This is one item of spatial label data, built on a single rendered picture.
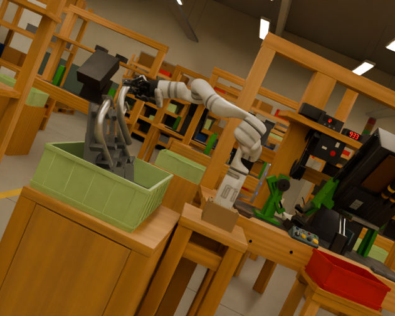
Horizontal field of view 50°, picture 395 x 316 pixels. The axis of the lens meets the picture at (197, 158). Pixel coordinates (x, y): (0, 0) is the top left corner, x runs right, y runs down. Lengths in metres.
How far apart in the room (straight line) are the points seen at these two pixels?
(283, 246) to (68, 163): 1.20
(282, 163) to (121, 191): 1.50
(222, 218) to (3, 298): 0.94
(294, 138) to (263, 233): 0.81
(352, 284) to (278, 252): 0.40
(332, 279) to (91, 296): 1.05
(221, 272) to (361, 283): 0.63
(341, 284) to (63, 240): 1.22
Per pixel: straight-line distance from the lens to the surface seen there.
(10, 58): 7.71
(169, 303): 2.33
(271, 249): 2.27
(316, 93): 2.85
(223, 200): 1.96
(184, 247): 1.91
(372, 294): 2.17
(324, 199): 2.52
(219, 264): 1.94
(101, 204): 1.57
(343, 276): 2.07
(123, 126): 1.84
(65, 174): 1.60
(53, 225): 1.61
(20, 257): 1.69
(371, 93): 2.98
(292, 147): 2.82
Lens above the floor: 1.26
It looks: 5 degrees down
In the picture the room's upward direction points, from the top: 24 degrees clockwise
